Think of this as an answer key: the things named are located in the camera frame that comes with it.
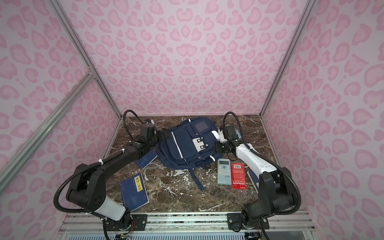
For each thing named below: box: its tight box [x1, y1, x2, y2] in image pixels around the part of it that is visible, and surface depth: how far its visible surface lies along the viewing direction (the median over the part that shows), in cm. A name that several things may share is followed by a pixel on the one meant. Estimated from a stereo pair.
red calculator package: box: [230, 163, 247, 190], surface depth 90 cm
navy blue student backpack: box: [156, 117, 223, 192], surface depth 97 cm
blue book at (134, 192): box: [119, 172, 150, 212], surface depth 84 cm
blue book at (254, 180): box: [246, 169, 260, 194], surface depth 87 cm
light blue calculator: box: [217, 158, 232, 186], surface depth 90 cm
